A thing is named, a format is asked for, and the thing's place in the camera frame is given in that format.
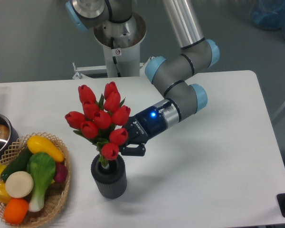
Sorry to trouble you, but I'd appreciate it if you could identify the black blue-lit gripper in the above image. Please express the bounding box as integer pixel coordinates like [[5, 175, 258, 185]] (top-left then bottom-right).
[[119, 106, 168, 156]]

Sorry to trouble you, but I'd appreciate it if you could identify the red tulip bouquet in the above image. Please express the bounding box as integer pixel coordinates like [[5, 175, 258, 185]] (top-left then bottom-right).
[[65, 82, 131, 170]]

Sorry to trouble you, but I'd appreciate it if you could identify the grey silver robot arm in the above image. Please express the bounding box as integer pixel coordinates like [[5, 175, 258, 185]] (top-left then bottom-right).
[[66, 0, 220, 156]]

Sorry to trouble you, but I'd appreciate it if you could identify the dark grey ribbed vase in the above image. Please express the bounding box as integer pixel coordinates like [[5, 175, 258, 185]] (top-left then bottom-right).
[[91, 155, 127, 199]]

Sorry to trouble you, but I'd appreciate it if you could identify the purple red radish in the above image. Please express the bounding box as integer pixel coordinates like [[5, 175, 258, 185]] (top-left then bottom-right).
[[53, 163, 68, 183]]

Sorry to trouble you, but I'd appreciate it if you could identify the woven wicker basket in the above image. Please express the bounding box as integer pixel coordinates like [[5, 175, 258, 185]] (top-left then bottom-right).
[[0, 133, 71, 228]]

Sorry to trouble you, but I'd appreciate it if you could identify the green bok choy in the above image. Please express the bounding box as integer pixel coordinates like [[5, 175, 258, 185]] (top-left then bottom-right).
[[27, 152, 56, 212]]

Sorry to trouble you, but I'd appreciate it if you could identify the yellow squash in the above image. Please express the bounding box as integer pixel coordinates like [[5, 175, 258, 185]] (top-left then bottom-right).
[[27, 135, 65, 162]]

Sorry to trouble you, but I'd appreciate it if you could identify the green cucumber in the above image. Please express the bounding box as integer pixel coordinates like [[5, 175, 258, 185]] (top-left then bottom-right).
[[0, 147, 33, 181]]

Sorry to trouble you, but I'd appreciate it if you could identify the cream round radish slice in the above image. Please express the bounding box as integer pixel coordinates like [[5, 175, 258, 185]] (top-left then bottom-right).
[[5, 171, 34, 198]]

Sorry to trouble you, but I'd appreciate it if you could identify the orange fruit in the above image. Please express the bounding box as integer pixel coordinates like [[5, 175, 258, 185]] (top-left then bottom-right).
[[3, 198, 29, 225]]

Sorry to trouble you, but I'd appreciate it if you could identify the yellow bell pepper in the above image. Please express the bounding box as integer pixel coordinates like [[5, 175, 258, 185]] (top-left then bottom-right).
[[0, 181, 12, 204]]

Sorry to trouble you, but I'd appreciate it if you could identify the blue plastic bag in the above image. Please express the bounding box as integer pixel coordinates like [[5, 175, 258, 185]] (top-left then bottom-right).
[[249, 0, 285, 39]]

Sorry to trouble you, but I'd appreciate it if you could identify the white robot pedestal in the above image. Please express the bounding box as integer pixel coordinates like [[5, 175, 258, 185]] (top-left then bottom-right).
[[73, 12, 146, 79]]

